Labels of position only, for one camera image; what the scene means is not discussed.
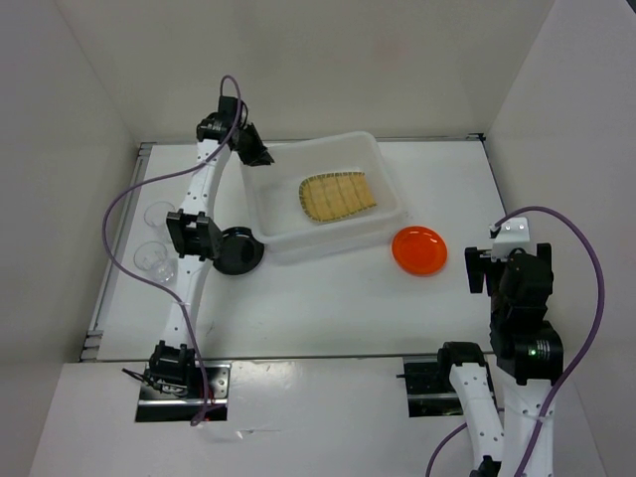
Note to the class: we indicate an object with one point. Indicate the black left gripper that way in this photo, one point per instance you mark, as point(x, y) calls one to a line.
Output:
point(260, 155)

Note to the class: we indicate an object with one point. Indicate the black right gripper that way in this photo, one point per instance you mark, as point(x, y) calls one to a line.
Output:
point(476, 266)

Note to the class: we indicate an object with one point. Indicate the orange round plate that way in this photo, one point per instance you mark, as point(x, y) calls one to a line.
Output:
point(419, 250)

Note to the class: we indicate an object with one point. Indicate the woven bamboo tray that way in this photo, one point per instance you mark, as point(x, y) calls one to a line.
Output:
point(332, 197)

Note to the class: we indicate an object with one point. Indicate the black round plate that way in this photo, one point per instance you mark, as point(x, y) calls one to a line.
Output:
point(240, 252)

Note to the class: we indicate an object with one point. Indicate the clear plastic cup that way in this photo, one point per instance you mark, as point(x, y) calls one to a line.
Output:
point(153, 259)
point(155, 218)

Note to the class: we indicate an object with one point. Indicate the right arm metal base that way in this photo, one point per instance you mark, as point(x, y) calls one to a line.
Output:
point(428, 393)

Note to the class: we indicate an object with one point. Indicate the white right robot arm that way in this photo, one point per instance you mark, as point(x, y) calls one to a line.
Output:
point(517, 439)

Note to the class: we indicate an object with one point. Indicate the left arm metal base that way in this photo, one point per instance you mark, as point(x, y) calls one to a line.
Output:
point(163, 402)

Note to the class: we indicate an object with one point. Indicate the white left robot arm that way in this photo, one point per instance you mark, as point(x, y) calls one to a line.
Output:
point(200, 244)

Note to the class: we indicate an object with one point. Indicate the clear plastic bin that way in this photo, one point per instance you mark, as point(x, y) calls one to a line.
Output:
point(277, 219)

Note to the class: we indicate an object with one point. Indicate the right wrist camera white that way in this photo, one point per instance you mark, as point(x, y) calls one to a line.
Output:
point(509, 236)

